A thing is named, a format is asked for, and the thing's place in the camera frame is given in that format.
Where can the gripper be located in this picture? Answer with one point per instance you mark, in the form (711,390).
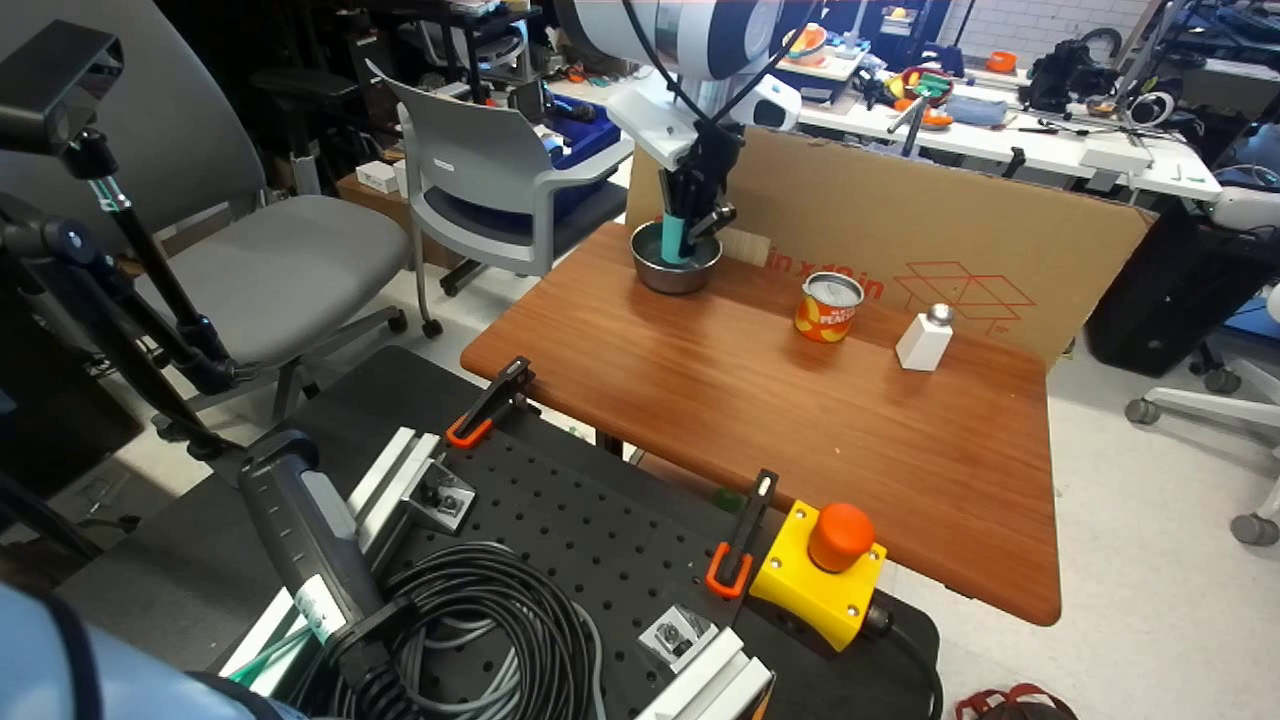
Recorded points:
(712,160)

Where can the teal cup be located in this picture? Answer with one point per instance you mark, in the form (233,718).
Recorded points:
(675,245)

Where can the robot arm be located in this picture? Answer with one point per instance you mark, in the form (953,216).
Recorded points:
(690,30)

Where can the silver bowl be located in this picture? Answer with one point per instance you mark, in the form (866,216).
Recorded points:
(675,278)

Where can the blue box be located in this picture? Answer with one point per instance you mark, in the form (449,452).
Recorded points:
(585,140)

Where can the orange tin can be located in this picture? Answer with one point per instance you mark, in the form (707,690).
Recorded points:
(825,315)

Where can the light grey chair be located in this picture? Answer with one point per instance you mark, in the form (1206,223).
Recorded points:
(480,175)

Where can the white shaker with silver cap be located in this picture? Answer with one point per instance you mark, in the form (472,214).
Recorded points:
(922,345)

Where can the black clamp with orange tip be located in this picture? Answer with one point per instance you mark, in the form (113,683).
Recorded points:
(490,405)
(745,540)

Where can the cardboard sheet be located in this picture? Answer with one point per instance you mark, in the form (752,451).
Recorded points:
(1000,235)

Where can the small white box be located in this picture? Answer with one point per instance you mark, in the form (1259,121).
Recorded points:
(377,177)

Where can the white table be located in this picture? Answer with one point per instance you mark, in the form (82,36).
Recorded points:
(1050,148)

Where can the yellow emergency stop button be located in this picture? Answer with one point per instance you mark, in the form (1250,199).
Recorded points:
(815,580)

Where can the grey office chair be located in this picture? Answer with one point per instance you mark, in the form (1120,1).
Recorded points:
(270,270)

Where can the dark grey power brick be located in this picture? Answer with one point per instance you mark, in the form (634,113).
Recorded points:
(305,530)

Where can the white office chair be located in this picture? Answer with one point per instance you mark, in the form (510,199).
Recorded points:
(1215,405)

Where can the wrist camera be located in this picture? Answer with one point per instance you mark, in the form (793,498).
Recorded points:
(648,122)

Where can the aluminium profile bracket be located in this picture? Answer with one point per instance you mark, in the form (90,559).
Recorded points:
(405,480)
(705,670)

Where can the camera on mount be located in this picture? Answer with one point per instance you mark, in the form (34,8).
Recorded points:
(60,85)

